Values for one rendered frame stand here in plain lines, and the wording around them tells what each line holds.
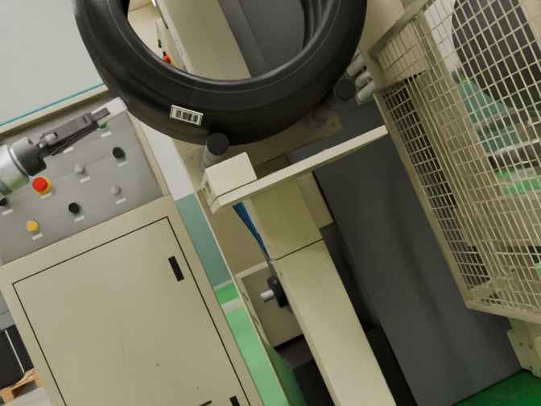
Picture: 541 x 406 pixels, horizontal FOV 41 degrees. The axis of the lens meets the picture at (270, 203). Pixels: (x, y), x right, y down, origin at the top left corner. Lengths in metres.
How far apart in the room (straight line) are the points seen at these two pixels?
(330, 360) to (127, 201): 0.78
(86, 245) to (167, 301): 0.28
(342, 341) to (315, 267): 0.19
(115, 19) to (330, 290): 0.84
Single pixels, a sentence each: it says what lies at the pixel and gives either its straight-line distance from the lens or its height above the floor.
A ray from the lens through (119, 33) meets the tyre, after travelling 1.41.
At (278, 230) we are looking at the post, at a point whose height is 0.68.
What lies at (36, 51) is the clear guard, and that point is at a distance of 2.26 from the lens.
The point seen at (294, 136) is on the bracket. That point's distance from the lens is 1.78.
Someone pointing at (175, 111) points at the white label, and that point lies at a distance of 1.39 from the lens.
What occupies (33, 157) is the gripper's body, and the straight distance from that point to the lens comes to 1.48.
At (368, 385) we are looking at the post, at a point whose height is 0.24.
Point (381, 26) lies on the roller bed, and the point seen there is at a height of 1.04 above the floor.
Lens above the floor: 0.75
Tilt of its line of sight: level
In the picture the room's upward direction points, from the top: 24 degrees counter-clockwise
